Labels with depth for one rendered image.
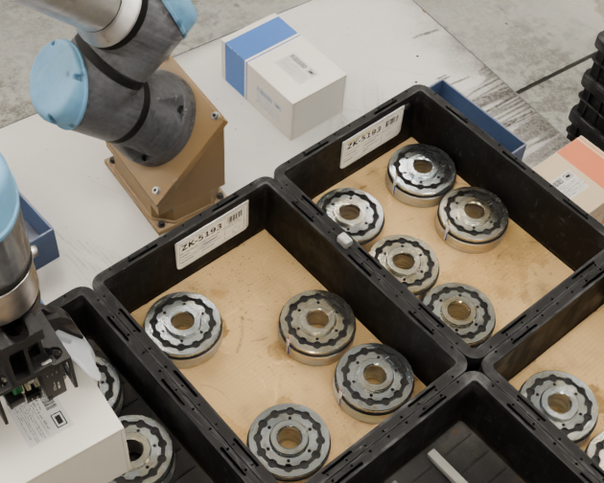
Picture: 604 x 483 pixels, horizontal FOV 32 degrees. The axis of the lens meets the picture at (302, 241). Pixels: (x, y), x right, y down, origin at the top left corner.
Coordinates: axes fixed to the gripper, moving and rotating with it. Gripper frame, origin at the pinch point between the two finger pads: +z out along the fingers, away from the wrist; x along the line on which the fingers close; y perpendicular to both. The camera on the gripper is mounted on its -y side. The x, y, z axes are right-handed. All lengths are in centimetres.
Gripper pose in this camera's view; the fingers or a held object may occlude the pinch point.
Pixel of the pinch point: (22, 393)
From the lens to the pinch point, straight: 106.6
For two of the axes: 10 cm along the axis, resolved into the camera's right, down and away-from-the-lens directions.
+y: 5.7, 6.7, -4.7
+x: 8.2, -4.3, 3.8
